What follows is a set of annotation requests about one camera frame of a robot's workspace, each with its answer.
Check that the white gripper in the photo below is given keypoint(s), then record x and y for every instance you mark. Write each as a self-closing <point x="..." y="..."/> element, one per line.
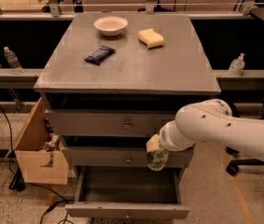
<point x="165" y="138"/>

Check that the green soda can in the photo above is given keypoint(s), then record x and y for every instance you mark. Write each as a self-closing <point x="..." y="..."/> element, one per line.
<point x="157" y="160"/>

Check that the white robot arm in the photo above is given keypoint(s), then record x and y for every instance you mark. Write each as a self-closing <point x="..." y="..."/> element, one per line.
<point x="210" y="121"/>

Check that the grey bottom drawer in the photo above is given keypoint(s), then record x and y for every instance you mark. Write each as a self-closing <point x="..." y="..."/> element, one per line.
<point x="121" y="192"/>

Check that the grey drawer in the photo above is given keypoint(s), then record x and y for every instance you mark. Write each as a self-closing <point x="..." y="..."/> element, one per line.
<point x="120" y="157"/>
<point x="121" y="192"/>
<point x="107" y="123"/>

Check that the grey drawer cabinet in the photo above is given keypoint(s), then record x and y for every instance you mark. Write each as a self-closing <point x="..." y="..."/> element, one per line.
<point x="134" y="78"/>

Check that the grey middle drawer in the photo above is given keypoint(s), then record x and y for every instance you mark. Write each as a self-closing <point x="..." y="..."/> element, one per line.
<point x="120" y="157"/>

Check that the grey top drawer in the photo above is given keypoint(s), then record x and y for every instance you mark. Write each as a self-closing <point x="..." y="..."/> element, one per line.
<point x="107" y="123"/>

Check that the black office chair base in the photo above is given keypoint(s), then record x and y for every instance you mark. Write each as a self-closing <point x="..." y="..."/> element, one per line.
<point x="233" y="166"/>

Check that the dark blue snack packet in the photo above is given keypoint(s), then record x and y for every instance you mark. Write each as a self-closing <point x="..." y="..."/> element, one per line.
<point x="99" y="55"/>

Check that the yellow sponge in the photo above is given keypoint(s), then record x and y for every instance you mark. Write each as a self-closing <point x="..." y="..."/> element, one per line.
<point x="150" y="38"/>

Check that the wooden box with clutter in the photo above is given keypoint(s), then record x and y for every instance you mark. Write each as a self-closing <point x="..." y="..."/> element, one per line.
<point x="37" y="166"/>

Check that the white bowl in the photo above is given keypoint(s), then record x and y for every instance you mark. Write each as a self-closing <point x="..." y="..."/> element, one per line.
<point x="111" y="25"/>

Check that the clear water bottle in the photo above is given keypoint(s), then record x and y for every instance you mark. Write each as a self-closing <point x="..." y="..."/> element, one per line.
<point x="13" y="61"/>

